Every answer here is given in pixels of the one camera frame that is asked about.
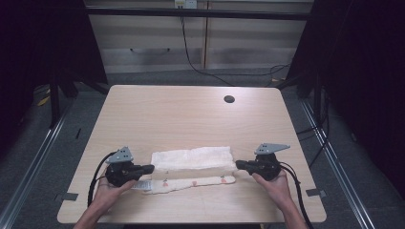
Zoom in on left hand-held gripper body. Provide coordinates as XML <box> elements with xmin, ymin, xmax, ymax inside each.
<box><xmin>104</xmin><ymin>146</ymin><xmax>143</xmax><ymax>188</ymax></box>

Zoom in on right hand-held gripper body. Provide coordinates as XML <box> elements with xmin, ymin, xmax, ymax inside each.
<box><xmin>250</xmin><ymin>142</ymin><xmax>291</xmax><ymax>182</ymax></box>

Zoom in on cream cloth with white label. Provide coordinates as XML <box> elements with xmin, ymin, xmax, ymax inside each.
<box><xmin>132</xmin><ymin>146</ymin><xmax>238</xmax><ymax>195</ymax></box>

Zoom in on person's left hand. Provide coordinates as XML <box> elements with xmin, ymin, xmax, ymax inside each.
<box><xmin>92</xmin><ymin>170</ymin><xmax>138</xmax><ymax>209</ymax></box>

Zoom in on person's right hand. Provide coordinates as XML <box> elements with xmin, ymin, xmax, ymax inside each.
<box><xmin>252</xmin><ymin>169</ymin><xmax>295</xmax><ymax>211</ymax></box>

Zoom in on black metal stand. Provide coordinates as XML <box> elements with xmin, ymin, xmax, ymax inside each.
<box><xmin>48</xmin><ymin>71</ymin><xmax>79</xmax><ymax>130</ymax></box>

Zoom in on yellow strip on floor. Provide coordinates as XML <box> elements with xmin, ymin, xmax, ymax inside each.
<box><xmin>36</xmin><ymin>94</ymin><xmax>52</xmax><ymax>108</ymax></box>

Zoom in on white cabinet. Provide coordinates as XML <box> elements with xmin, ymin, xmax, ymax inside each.
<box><xmin>84</xmin><ymin>0</ymin><xmax>314</xmax><ymax>74</ymax></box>

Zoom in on dark curtain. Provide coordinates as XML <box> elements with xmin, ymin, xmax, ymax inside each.
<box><xmin>286</xmin><ymin>0</ymin><xmax>405</xmax><ymax>199</ymax></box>
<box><xmin>0</xmin><ymin>0</ymin><xmax>109</xmax><ymax>156</ymax></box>

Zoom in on black metal crossbar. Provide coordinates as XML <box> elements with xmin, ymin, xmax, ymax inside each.
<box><xmin>85</xmin><ymin>7</ymin><xmax>313</xmax><ymax>22</ymax></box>

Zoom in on left hand-held gripper black cable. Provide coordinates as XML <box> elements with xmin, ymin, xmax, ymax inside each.
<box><xmin>87</xmin><ymin>151</ymin><xmax>117</xmax><ymax>208</ymax></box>

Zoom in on hand-held gripper black cable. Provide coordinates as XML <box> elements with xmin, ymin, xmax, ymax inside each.
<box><xmin>279</xmin><ymin>161</ymin><xmax>316</xmax><ymax>229</ymax></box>
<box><xmin>87</xmin><ymin>151</ymin><xmax>117</xmax><ymax>208</ymax></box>

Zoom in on right hand-held gripper black cable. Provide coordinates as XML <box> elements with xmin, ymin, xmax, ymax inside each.
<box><xmin>279</xmin><ymin>161</ymin><xmax>316</xmax><ymax>229</ymax></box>

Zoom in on black cables beside rail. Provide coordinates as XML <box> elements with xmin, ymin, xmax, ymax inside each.
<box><xmin>295</xmin><ymin>87</ymin><xmax>330</xmax><ymax>168</ymax></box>

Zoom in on metal floor rail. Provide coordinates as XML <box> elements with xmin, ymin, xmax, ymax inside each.
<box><xmin>300</xmin><ymin>99</ymin><xmax>380</xmax><ymax>229</ymax></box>
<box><xmin>0</xmin><ymin>104</ymin><xmax>75</xmax><ymax>229</ymax></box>

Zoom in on long black floor cable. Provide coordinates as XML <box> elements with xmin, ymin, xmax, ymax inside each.
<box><xmin>179</xmin><ymin>15</ymin><xmax>291</xmax><ymax>88</ymax></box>

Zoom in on white wall socket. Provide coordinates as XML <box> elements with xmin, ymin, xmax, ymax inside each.
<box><xmin>174</xmin><ymin>0</ymin><xmax>199</xmax><ymax>10</ymax></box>

